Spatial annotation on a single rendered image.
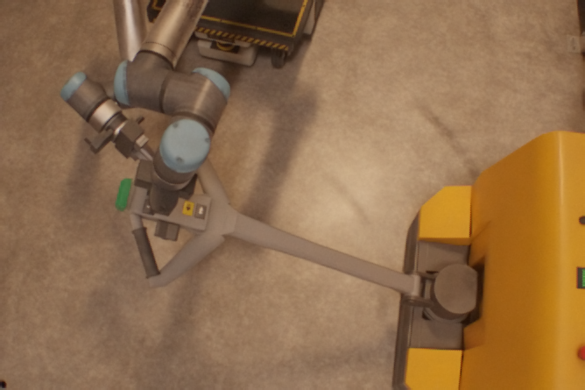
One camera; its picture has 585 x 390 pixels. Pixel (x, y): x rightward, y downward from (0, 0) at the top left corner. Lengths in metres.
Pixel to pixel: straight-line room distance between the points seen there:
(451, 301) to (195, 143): 1.18
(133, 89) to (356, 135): 1.59
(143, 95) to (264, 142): 1.47
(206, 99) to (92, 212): 1.57
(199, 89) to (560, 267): 1.05
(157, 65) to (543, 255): 1.12
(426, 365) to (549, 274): 0.61
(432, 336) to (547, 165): 0.75
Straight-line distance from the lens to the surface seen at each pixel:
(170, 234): 1.54
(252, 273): 2.45
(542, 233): 1.74
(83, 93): 1.62
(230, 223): 1.59
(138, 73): 1.23
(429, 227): 2.19
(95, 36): 3.12
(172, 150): 1.10
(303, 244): 1.73
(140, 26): 1.70
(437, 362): 2.08
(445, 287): 2.03
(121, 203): 1.54
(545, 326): 1.66
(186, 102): 1.17
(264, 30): 2.55
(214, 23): 2.60
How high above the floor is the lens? 2.37
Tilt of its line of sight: 69 degrees down
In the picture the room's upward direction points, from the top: 2 degrees counter-clockwise
